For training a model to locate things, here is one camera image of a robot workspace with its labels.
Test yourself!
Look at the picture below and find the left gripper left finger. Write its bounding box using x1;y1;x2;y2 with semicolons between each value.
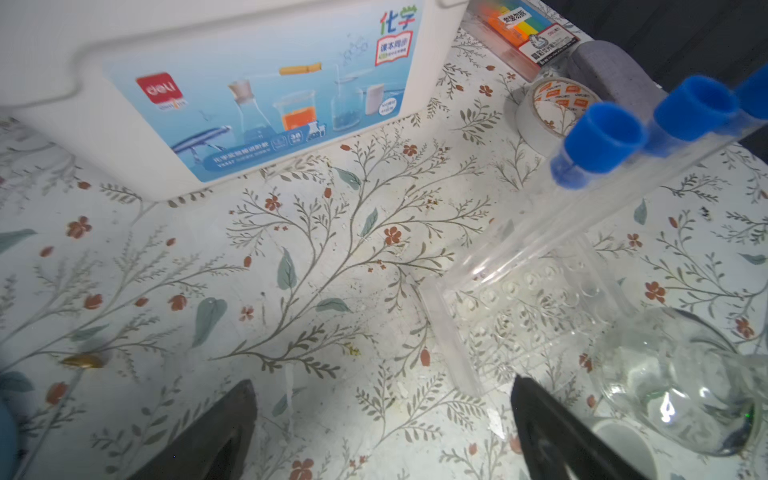
132;379;258;479

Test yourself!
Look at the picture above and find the clear glass conical flask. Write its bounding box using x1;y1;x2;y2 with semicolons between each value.
592;307;767;457

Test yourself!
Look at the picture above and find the clear plastic test tube rack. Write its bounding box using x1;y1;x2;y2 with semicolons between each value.
418;128;741;397

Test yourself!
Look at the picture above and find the colourful marker pack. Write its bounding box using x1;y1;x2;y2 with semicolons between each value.
462;1;579;82

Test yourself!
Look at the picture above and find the white plastic storage bin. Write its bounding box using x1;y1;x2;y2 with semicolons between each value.
1;1;467;200

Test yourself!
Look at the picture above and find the small white crucible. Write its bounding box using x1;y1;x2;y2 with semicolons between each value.
591;418;658;479

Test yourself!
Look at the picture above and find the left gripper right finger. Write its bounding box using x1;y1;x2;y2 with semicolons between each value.
511;376;645;480

